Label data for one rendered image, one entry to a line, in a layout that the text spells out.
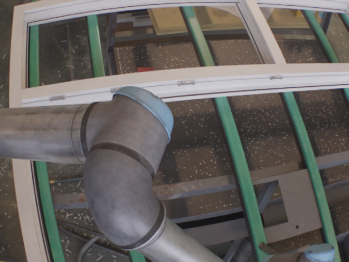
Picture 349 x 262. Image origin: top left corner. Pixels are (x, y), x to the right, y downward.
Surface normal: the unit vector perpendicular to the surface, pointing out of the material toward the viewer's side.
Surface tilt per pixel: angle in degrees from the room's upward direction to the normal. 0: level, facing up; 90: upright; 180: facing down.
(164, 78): 0
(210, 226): 0
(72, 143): 62
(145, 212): 39
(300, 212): 0
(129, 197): 32
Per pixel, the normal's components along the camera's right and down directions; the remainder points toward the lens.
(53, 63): 0.10, -0.58
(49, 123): -0.43, -0.31
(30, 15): 0.20, 0.81
